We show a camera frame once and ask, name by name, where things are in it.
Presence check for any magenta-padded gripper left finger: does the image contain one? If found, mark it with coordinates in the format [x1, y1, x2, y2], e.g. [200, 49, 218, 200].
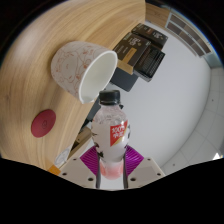
[59, 145, 102, 189]

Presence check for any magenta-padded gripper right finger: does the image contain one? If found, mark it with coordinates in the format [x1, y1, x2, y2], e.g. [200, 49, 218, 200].
[123, 145, 167, 189]

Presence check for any clear pink drink bottle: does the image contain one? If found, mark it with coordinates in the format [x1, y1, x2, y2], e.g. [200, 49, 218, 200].
[90, 89, 131, 181]

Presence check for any clear round-print sheet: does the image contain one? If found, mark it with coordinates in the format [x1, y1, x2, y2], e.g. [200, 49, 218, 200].
[54, 146, 72, 167]

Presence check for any flat round red coaster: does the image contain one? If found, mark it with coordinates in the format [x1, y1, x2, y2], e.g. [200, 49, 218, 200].
[30, 108, 57, 139]

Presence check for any white patterned cup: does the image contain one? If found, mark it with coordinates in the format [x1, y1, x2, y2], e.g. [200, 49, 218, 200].
[50, 40, 119, 105]

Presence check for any dark brown tan-sided box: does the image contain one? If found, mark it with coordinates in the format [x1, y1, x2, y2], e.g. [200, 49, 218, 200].
[113, 33, 152, 75]

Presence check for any dark brown printed box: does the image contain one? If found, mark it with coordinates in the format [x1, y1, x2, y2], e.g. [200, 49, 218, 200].
[131, 23, 169, 49]

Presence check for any wooden shelf cabinet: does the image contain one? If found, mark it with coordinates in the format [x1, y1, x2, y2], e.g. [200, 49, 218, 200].
[145, 3, 214, 58]

